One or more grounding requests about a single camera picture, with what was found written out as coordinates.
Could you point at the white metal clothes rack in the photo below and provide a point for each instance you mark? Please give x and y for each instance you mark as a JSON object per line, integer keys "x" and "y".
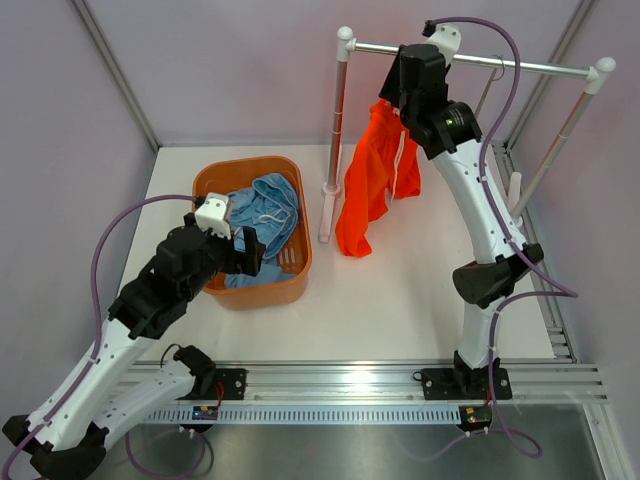
{"x": 594, "y": 76}

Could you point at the orange plastic basket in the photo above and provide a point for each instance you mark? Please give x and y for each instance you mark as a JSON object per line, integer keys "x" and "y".
{"x": 295, "y": 257}

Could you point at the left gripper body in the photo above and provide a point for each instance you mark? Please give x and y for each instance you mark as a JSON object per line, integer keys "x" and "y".
{"x": 222, "y": 255}

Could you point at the orange shorts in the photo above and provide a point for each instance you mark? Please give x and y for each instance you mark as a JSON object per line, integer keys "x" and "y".
{"x": 384, "y": 168}

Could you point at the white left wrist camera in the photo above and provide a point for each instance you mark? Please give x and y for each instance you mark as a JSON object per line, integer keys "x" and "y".
{"x": 213, "y": 215}

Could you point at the light blue shorts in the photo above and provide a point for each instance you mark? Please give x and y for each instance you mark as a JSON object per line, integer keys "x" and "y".
{"x": 271, "y": 207}

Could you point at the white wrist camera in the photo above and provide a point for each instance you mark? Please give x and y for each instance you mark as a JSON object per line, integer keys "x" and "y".
{"x": 213, "y": 215}
{"x": 445, "y": 37}

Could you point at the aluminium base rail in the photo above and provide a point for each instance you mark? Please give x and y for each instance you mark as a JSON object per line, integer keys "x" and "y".
{"x": 398, "y": 382}

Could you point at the grey hanger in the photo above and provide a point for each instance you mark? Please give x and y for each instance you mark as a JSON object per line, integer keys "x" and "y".
{"x": 496, "y": 75}

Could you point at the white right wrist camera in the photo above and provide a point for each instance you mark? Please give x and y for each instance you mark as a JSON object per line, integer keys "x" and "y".
{"x": 445, "y": 37}

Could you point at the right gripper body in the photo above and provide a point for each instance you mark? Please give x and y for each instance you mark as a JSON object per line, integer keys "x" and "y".
{"x": 390, "y": 90}

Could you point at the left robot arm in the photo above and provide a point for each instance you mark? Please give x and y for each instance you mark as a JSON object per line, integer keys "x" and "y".
{"x": 69, "y": 435}

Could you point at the white slotted cable duct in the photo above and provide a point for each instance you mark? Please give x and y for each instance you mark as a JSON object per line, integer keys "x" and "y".
{"x": 438, "y": 414}

